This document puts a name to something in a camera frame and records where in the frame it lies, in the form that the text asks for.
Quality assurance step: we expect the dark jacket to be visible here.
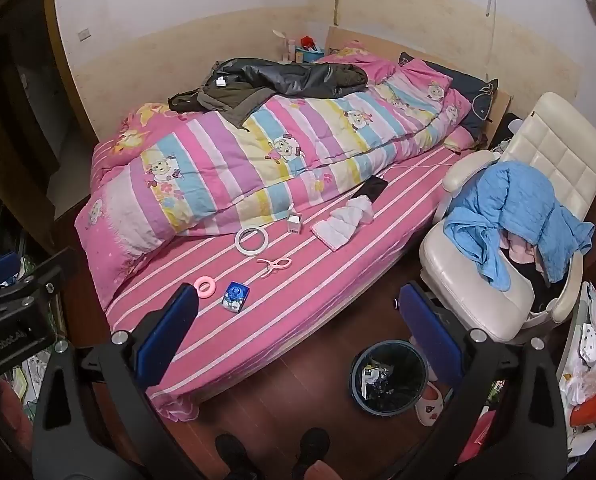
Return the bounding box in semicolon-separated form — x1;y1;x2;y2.
167;57;369;128

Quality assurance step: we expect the dark pillow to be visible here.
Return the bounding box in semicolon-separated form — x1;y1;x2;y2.
398;51;500;143

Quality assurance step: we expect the bed with pink striped sheet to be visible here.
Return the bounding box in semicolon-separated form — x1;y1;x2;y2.
75;110;479;423

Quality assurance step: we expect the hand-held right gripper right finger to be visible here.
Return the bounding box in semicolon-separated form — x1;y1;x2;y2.
378;282;570;480

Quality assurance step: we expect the black phone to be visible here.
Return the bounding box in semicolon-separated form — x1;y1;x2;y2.
352;176;390;203

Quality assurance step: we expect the white bear slipper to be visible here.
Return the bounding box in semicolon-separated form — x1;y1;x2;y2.
415;382;445;427

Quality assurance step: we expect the pink plastic clip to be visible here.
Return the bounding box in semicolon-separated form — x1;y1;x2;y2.
256;256;294;279

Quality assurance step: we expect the person's shoe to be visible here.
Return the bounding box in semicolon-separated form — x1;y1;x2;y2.
294;427;331;471
215;434;259;480

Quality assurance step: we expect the blue bin with black liner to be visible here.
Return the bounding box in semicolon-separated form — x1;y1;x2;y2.
350;341;428;415

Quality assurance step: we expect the striped cartoon quilt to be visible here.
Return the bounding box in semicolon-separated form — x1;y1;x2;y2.
74;45;474;311

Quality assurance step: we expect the blue tissue packet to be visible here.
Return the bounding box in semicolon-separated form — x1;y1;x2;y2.
221;280;251;314

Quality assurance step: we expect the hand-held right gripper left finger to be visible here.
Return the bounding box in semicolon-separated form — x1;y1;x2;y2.
30;282;214;480

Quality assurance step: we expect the white charging cable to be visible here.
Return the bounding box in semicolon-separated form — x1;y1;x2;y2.
388;152;461;173

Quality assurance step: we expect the pink plastic storage box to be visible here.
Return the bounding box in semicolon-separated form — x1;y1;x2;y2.
570;385;596;428

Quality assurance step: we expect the pink pillow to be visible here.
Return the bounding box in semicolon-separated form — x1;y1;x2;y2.
443;125;479;156

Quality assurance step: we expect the white hanging cable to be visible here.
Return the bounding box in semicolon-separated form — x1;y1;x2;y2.
484;0;497;81

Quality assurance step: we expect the blue blanket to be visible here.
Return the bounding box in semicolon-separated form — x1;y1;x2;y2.
443;161;596;292

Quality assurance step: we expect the white folded cloth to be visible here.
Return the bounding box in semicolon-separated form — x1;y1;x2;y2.
310;209;360;252

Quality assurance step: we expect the black cloth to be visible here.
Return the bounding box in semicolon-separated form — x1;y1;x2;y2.
508;255;554;316

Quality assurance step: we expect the white tape ring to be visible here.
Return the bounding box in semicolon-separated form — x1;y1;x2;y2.
235;226;267;257

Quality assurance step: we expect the white office chair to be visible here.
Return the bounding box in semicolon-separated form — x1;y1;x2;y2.
419;91;596;345

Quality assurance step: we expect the person's left shoe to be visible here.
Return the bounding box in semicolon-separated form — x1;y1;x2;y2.
215;434;259;480

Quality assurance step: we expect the person's right shoe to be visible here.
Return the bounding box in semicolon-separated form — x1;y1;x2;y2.
294;427;331;471

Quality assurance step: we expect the brown wooden door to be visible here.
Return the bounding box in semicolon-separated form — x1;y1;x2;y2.
0;0;99;221

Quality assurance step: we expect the white rolled cloth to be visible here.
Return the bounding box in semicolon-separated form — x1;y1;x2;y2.
346;196;375;224

